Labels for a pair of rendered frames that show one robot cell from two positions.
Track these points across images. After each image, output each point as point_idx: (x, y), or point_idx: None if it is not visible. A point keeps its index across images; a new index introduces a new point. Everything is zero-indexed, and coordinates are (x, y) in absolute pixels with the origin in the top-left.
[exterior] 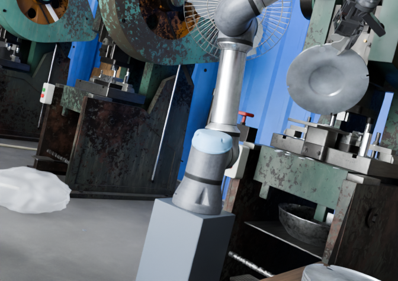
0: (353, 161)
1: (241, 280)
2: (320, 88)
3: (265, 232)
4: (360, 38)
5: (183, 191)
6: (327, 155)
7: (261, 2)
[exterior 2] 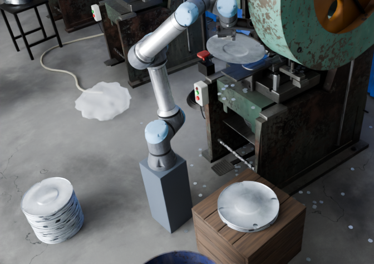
0: (270, 93)
1: (217, 167)
2: (234, 52)
3: (234, 129)
4: None
5: (149, 160)
6: (256, 86)
7: (148, 58)
